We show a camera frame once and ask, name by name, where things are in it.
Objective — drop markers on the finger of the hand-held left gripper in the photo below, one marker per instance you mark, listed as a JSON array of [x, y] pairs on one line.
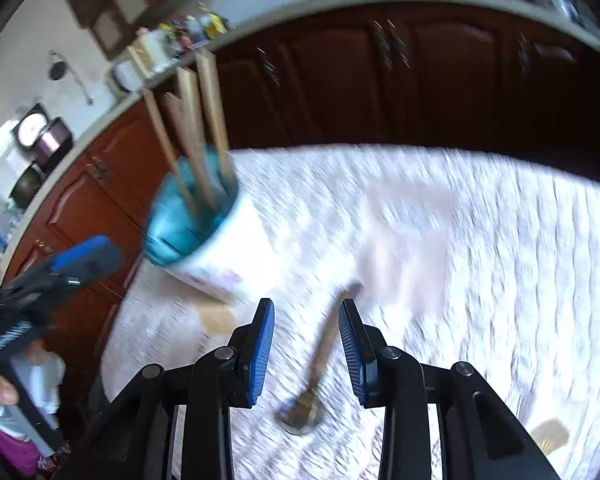
[[87, 257]]

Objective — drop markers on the hanging metal ladle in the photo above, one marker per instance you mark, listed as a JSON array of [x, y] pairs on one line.
[[57, 67]]

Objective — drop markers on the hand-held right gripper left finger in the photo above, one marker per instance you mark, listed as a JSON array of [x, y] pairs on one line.
[[261, 355]]

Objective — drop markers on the small white appliance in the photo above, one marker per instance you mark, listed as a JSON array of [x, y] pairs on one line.
[[124, 77]]

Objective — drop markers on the round dial kitchen scale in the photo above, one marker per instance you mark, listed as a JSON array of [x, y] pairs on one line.
[[30, 127]]

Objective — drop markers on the person's purple clothing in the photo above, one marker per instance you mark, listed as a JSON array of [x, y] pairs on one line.
[[2, 452]]

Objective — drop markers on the dark cooking pot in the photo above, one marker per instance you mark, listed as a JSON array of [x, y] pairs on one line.
[[27, 185]]

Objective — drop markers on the group of condiment bottles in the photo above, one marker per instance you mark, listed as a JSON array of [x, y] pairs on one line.
[[200, 27]]

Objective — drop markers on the brown wooden kitchen cabinets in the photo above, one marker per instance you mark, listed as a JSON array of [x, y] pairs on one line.
[[330, 85]]

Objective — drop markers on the light wooden chopstick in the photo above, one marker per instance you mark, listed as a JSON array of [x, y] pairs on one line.
[[160, 132], [212, 105], [190, 110]]

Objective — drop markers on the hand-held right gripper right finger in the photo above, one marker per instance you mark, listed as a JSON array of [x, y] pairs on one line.
[[352, 355]]

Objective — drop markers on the pale yellow box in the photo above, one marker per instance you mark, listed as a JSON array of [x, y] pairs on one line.
[[152, 52]]

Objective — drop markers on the white quilted tablecloth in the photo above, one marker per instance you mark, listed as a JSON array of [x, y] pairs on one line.
[[480, 270]]

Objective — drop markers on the white floral cup blue inside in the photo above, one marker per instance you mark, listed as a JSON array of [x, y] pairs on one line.
[[215, 250]]

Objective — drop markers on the light kitchen countertop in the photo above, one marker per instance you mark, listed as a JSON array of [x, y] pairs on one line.
[[280, 12]]

